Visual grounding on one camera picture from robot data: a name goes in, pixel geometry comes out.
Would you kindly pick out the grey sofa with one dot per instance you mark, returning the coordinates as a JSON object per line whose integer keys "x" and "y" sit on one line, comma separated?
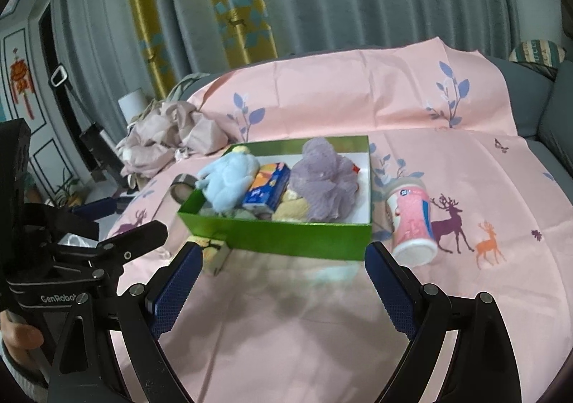
{"x": 541, "y": 100}

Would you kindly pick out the crumpled beige pink cloth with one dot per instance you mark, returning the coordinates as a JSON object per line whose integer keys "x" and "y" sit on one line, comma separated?
{"x": 166, "y": 132}

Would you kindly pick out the striped cushion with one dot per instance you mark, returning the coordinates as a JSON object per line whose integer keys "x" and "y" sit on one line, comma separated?
{"x": 540, "y": 52}

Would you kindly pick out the blue orange tissue pack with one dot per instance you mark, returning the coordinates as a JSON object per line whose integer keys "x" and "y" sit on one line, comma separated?
{"x": 264, "y": 194}

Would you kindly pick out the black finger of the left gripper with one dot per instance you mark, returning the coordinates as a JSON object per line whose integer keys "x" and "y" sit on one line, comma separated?
{"x": 102, "y": 208}
{"x": 117, "y": 251}

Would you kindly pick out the white cylinder lamp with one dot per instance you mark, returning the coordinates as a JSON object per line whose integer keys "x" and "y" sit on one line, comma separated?
{"x": 132, "y": 104}

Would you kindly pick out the clear glass bottle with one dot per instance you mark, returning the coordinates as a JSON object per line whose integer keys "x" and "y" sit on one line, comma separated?
{"x": 167, "y": 212}

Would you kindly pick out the yellow patterned curtain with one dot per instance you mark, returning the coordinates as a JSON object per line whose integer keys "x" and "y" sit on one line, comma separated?
{"x": 180, "y": 37}

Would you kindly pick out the red chinese knot ornament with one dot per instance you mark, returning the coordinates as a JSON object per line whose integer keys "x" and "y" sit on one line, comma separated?
{"x": 21, "y": 84}

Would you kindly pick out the black speaker stand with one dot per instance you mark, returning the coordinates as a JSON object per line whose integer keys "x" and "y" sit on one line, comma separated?
{"x": 90, "y": 139}

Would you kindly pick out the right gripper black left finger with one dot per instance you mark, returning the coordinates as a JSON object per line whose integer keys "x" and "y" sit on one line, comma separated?
{"x": 85, "y": 368}

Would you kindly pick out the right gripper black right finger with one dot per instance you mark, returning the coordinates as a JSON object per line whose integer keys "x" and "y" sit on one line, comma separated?
{"x": 483, "y": 366}

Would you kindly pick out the person's left hand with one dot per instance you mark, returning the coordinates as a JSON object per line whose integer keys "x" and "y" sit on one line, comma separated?
{"x": 20, "y": 340}

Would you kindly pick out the light blue plush toy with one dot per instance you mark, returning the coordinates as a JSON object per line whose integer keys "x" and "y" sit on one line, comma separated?
{"x": 225, "y": 181}

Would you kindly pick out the potted plant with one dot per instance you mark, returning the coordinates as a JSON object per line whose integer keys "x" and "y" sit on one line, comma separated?
{"x": 71, "y": 193}

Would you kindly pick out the yellow tissue pack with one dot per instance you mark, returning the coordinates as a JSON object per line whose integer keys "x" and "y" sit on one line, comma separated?
{"x": 215, "y": 253}

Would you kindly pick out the pink patterned tablecloth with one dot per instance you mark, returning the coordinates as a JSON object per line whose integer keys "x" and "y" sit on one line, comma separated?
{"x": 459, "y": 164}

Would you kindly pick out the green cardboard box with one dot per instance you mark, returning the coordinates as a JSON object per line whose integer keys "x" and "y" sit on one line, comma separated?
{"x": 343, "y": 240}

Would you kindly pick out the yellow cream fluffy towel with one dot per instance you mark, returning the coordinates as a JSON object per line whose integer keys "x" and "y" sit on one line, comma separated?
{"x": 292, "y": 208}

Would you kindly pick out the pink white wipes canister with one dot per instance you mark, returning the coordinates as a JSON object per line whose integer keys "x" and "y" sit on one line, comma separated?
{"x": 408, "y": 211}

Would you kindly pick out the purple mesh bath pouf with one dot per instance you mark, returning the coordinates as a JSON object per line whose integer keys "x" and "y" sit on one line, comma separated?
{"x": 326, "y": 180}

